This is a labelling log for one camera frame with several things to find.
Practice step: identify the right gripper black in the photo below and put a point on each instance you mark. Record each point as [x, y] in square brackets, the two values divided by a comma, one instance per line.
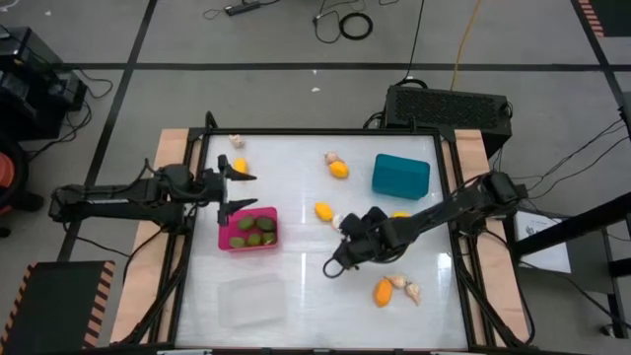
[370, 236]

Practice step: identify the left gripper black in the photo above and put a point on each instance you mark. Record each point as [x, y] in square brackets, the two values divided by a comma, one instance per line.
[212, 187]

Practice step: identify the yellow lemon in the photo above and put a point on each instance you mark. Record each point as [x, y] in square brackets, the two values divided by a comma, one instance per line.
[339, 169]
[240, 165]
[400, 214]
[323, 211]
[382, 292]

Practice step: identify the green avocado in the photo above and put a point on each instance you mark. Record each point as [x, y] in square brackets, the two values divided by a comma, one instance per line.
[254, 239]
[237, 242]
[268, 237]
[265, 224]
[246, 223]

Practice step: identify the white garlic bulb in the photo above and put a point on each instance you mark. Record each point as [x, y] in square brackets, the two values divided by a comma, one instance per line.
[331, 157]
[413, 292]
[337, 221]
[236, 141]
[397, 281]

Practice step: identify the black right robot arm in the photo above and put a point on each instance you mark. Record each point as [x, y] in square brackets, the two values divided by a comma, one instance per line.
[443, 207]

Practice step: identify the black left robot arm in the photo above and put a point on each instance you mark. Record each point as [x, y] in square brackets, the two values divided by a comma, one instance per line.
[123, 192]

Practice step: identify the pink plastic basket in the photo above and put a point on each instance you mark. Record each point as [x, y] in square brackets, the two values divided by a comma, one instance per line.
[224, 232]

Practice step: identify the teal plastic basket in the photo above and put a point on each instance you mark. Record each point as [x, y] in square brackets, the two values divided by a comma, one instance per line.
[400, 176]

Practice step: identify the wooden table board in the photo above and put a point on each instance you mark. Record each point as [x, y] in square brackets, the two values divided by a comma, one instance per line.
[468, 143]
[170, 148]

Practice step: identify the clear plastic basket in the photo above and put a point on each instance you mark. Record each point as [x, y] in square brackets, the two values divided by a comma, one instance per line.
[251, 301]

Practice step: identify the black computer case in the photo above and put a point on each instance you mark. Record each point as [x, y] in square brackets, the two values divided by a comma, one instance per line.
[446, 113]

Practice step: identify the white paper sheet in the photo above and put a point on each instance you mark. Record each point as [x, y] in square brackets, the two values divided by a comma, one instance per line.
[539, 256]

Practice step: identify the black power strip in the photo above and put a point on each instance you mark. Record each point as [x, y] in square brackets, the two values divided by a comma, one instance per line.
[241, 8]

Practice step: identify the black metal stand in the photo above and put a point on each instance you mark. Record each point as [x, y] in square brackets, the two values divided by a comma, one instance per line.
[567, 229]

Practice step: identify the black mat with striped edge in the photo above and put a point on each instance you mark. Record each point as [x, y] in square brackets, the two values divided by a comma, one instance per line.
[54, 310]
[613, 15]

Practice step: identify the black equipment rack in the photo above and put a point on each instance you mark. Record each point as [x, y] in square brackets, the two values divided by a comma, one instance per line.
[29, 89]

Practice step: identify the orange and black reel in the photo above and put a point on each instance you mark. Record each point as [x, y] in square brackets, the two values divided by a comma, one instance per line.
[5, 170]

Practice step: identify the caster wheel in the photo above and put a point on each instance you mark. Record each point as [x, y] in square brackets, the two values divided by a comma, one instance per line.
[606, 329]

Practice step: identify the black aluminium table frame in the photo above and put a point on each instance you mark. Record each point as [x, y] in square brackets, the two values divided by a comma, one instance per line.
[320, 131]

